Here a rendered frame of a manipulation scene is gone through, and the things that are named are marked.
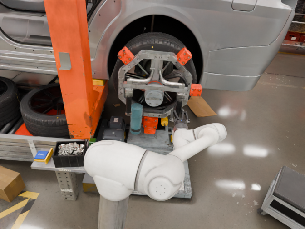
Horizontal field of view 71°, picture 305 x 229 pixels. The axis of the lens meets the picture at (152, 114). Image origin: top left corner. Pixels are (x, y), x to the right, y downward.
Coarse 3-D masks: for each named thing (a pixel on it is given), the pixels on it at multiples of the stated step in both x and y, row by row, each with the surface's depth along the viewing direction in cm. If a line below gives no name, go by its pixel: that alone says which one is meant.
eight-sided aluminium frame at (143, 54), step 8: (136, 56) 148; (144, 56) 146; (152, 56) 146; (160, 56) 146; (168, 56) 146; (176, 56) 150; (128, 64) 150; (136, 64) 150; (176, 64) 150; (120, 72) 154; (184, 72) 153; (120, 80) 158; (120, 88) 163; (120, 96) 166; (176, 104) 172; (184, 104) 169; (144, 112) 175; (152, 112) 176; (160, 112) 179; (168, 112) 175
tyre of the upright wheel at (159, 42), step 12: (144, 36) 159; (156, 36) 157; (168, 36) 162; (132, 48) 152; (144, 48) 152; (156, 48) 151; (168, 48) 151; (180, 48) 155; (120, 60) 158; (192, 60) 168; (192, 72) 162
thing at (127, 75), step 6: (126, 72) 167; (126, 78) 179; (132, 78) 169; (138, 78) 169; (144, 78) 168; (180, 78) 189; (138, 90) 196; (138, 96) 188; (168, 96) 178; (174, 96) 183; (138, 102) 182; (144, 102) 186; (162, 102) 187; (168, 102) 183; (150, 108) 183; (156, 108) 183
